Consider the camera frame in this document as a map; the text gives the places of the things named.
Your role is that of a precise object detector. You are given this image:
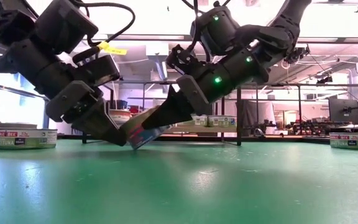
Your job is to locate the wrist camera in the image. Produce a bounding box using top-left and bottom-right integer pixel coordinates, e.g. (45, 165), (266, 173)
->
(73, 54), (121, 88)
(165, 44), (199, 76)

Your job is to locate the black ceiling camera rig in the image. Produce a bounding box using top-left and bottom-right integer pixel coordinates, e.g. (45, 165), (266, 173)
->
(286, 45), (311, 65)

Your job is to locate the green table mat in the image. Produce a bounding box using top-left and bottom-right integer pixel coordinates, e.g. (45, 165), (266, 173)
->
(0, 139), (358, 224)

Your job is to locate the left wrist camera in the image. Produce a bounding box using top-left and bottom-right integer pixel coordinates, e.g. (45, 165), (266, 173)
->
(73, 54), (121, 88)

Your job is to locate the black monitor on arm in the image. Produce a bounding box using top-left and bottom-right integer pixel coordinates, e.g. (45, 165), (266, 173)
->
(328, 98), (358, 123)

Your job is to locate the black camera cable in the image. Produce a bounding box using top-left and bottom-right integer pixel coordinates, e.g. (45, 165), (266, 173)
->
(72, 0), (136, 65)

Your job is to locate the yellow cable tag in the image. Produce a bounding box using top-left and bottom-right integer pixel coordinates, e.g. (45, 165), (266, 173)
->
(98, 40), (128, 56)

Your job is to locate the green tuna can silver lid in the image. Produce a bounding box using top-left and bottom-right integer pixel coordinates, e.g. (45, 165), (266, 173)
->
(191, 114), (209, 127)
(208, 115), (237, 128)
(329, 132), (358, 151)
(0, 128), (58, 150)

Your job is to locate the blue salmon can gold lid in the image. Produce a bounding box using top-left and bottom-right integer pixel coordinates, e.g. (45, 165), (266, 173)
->
(0, 121), (39, 147)
(109, 108), (133, 127)
(119, 105), (175, 151)

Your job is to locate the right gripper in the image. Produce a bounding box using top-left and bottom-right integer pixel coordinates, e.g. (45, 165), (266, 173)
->
(141, 74), (229, 131)

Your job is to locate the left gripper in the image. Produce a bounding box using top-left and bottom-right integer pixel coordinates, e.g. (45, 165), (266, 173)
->
(45, 80), (127, 147)

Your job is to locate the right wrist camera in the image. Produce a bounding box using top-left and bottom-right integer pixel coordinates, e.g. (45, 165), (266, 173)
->
(165, 44), (199, 76)

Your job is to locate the white ceiling box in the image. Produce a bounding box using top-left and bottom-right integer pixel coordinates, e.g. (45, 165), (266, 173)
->
(145, 42), (170, 57)

